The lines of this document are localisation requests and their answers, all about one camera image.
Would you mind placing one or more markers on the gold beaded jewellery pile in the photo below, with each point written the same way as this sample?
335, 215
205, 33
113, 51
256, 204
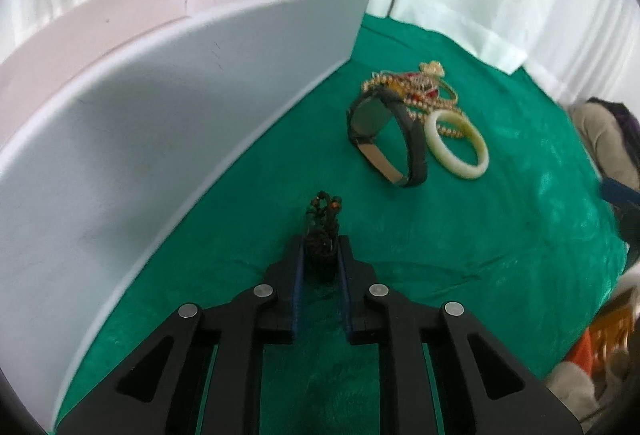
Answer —
400, 82

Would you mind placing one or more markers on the orange cloth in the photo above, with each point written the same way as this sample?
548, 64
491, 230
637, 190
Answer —
590, 347

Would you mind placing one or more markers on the white jade bangle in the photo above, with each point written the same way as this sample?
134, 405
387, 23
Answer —
432, 150

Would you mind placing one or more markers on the green table cloth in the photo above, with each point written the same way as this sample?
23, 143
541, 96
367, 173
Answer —
475, 225

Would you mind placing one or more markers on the beige fleece clothing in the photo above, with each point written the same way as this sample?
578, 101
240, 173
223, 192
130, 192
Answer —
600, 140

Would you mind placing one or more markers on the white jewelry box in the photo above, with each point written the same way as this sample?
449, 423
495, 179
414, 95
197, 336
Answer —
150, 115

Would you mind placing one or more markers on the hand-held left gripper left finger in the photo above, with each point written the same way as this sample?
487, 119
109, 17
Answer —
298, 275

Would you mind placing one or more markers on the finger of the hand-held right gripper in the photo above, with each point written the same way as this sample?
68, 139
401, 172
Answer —
617, 191

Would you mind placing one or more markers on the white fluffy cloth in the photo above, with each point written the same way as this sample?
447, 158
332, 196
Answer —
575, 390

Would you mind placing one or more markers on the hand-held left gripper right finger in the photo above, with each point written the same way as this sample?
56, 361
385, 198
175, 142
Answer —
343, 275

